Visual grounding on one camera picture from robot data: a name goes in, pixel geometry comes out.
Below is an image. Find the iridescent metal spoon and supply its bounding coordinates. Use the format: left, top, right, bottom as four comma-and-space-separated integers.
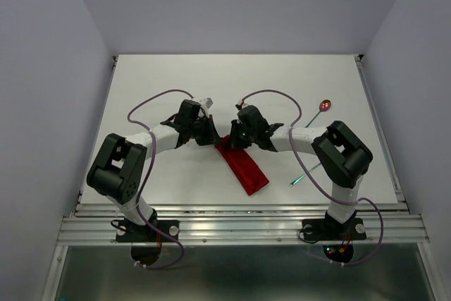
305, 99, 331, 128

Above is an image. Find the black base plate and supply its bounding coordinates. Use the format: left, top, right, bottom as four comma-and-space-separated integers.
110, 219, 180, 243
299, 218, 366, 242

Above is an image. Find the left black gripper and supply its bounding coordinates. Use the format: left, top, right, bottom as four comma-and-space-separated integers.
189, 115, 223, 146

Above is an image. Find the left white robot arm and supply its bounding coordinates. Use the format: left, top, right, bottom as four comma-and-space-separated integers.
87, 97, 221, 240

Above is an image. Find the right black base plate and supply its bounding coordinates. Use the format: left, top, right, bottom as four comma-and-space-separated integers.
299, 218, 366, 242

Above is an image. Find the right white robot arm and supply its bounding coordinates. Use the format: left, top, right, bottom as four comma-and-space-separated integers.
226, 105, 373, 238

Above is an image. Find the iridescent metal fork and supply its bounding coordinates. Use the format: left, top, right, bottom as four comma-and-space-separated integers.
290, 163, 321, 187

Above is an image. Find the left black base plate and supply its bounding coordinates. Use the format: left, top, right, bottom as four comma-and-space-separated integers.
110, 219, 180, 243

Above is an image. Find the red cloth napkin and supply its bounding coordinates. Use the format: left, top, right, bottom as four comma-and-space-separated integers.
215, 135, 269, 196

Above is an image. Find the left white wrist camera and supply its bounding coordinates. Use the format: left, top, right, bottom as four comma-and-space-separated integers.
198, 97, 214, 110

